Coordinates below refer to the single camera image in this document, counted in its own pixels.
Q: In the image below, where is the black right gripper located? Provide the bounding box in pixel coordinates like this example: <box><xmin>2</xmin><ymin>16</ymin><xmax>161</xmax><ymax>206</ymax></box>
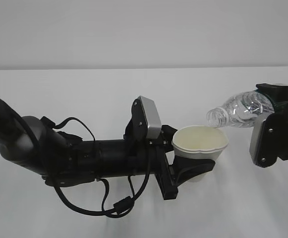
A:
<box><xmin>256</xmin><ymin>83</ymin><xmax>288</xmax><ymax>160</ymax></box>

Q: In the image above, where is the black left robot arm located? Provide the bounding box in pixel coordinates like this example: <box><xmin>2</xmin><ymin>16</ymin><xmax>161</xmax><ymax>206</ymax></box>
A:
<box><xmin>0</xmin><ymin>96</ymin><xmax>215</xmax><ymax>200</ymax></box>

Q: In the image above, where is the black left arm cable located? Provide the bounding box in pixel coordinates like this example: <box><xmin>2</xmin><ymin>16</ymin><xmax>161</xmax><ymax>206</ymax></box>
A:
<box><xmin>51</xmin><ymin>117</ymin><xmax>151</xmax><ymax>219</ymax></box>

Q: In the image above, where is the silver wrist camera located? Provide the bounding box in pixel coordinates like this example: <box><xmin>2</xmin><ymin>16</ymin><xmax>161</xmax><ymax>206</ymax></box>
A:
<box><xmin>139</xmin><ymin>96</ymin><xmax>162</xmax><ymax>139</ymax></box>
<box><xmin>249</xmin><ymin>113</ymin><xmax>277</xmax><ymax>168</ymax></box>

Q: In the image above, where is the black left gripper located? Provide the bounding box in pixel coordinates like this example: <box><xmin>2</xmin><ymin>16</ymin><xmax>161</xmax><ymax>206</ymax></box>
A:
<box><xmin>124</xmin><ymin>98</ymin><xmax>216</xmax><ymax>200</ymax></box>

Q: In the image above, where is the white paper cup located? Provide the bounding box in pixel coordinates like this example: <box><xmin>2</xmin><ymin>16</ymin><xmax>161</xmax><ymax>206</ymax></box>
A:
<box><xmin>172</xmin><ymin>125</ymin><xmax>229</xmax><ymax>162</ymax></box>

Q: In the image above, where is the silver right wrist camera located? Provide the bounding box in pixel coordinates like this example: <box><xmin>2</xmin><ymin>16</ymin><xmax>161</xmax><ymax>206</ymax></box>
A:
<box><xmin>249</xmin><ymin>113</ymin><xmax>277</xmax><ymax>168</ymax></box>

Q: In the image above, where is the clear green-label water bottle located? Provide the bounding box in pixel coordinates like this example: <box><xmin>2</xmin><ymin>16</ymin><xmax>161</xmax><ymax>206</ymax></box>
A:
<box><xmin>206</xmin><ymin>90</ymin><xmax>288</xmax><ymax>128</ymax></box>

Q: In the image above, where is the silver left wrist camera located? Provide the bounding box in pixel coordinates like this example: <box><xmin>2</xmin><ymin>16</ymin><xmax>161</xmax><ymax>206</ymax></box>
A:
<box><xmin>139</xmin><ymin>96</ymin><xmax>162</xmax><ymax>139</ymax></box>

